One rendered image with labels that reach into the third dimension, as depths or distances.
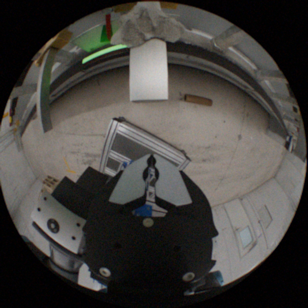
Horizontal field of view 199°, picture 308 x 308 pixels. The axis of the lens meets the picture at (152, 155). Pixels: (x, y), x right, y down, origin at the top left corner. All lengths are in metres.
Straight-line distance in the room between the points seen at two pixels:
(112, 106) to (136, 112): 0.28
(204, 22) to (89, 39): 0.44
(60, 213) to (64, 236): 0.05
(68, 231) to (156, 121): 0.97
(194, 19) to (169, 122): 0.92
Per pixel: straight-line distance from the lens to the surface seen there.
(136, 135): 0.75
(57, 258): 0.41
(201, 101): 0.98
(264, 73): 0.54
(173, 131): 0.98
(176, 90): 0.98
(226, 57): 0.41
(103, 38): 0.34
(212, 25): 0.59
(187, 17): 0.55
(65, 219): 0.24
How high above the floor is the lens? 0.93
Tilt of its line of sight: 60 degrees down
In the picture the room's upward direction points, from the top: 178 degrees counter-clockwise
